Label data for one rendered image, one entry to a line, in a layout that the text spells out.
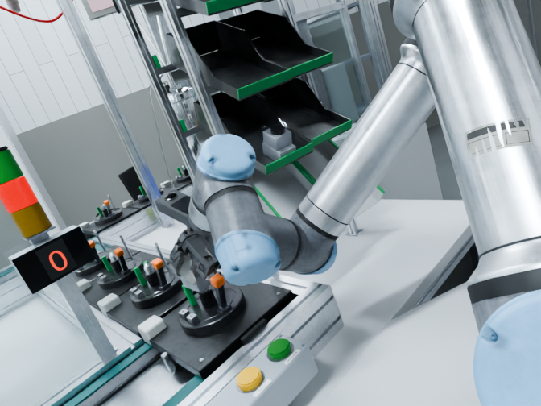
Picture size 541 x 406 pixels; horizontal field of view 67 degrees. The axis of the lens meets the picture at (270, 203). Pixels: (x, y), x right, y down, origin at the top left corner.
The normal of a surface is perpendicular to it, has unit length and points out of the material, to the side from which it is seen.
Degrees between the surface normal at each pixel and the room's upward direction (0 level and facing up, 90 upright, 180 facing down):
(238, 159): 49
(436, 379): 0
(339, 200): 85
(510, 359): 58
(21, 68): 90
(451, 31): 54
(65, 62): 90
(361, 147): 66
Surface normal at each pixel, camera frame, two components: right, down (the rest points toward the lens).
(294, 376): 0.65, 0.02
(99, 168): 0.26, 0.22
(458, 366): -0.33, -0.89
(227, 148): 0.27, -0.58
